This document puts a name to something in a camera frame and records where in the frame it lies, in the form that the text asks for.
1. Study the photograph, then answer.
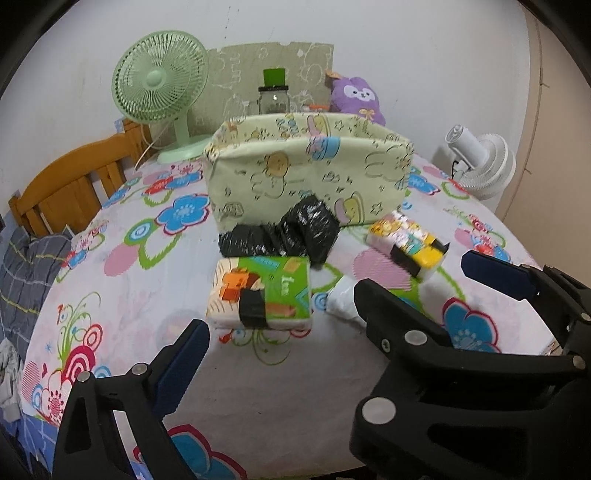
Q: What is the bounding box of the blue checked bedsheet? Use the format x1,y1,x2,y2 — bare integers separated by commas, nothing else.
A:
0,411,61,480

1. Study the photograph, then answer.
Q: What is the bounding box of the white floor fan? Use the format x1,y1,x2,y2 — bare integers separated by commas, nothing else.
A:
431,124,516,201

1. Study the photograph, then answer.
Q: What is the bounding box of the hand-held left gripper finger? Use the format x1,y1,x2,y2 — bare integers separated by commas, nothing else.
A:
52,318,211,480

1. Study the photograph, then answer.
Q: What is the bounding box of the white desk fan cable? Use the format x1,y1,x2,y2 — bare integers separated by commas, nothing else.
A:
136,127,160,167

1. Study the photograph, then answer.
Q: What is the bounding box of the yellow printed fabric box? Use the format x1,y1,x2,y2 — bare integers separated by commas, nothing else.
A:
203,111,415,232

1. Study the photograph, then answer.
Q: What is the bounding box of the purple plush toy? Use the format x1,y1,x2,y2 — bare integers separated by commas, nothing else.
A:
324,69,386,126

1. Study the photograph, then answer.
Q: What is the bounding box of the glass jar with green lid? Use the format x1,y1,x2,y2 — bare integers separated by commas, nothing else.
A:
257,68,291,115

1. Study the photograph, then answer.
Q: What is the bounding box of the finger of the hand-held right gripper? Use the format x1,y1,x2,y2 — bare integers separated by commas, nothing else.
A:
353,277,591,394
461,250,591,358

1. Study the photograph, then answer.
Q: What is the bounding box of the yellow cartoon tissue packet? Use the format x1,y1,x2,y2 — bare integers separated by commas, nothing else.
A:
366,210,450,281

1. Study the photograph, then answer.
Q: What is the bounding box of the grey-green printed board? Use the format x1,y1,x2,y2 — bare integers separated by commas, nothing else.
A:
203,39,334,134

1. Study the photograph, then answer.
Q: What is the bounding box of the white tube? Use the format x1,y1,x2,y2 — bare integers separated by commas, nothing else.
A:
325,274,370,326

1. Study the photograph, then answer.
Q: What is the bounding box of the white grey crumpled cloth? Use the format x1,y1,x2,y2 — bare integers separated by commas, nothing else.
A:
0,339,26,421

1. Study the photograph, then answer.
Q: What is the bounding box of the grey plaid pillow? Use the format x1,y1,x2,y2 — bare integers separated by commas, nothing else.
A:
0,226,75,352

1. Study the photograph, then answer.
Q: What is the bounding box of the beige door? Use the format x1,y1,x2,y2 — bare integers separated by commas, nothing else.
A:
492,18,591,259

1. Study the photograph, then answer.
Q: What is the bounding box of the green tissue packet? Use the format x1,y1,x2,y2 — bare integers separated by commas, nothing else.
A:
205,255,315,332

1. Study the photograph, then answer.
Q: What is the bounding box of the black plastic bag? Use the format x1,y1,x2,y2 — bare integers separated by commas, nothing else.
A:
218,194,340,271

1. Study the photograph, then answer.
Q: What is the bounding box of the wooden bed headboard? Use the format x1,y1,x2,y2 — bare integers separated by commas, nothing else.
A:
8,117,153,237

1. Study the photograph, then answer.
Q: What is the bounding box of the green desk fan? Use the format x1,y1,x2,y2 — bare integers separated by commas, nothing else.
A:
113,30,209,164

